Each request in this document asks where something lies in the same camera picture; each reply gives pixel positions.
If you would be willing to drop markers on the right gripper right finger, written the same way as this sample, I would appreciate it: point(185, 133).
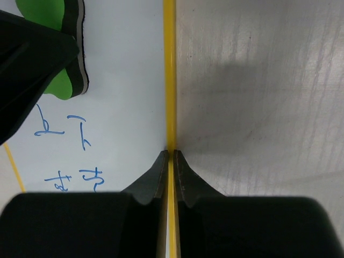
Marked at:
point(190, 187)

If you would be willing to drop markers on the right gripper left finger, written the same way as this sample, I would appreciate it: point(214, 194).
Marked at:
point(151, 184)

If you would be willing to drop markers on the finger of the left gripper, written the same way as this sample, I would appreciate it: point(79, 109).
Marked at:
point(28, 63)

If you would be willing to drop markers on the green whiteboard eraser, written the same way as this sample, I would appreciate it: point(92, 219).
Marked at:
point(65, 19)

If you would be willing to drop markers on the yellow framed whiteboard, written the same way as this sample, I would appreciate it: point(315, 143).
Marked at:
point(72, 158)

